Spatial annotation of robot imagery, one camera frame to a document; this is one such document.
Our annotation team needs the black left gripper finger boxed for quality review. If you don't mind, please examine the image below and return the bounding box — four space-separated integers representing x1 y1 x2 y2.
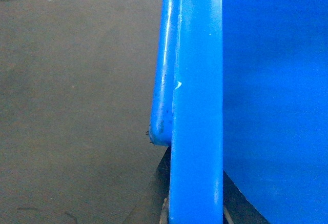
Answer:
223 172 269 224

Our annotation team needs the large blue plastic crate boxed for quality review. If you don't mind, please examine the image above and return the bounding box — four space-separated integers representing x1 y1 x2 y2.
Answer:
149 0 327 223

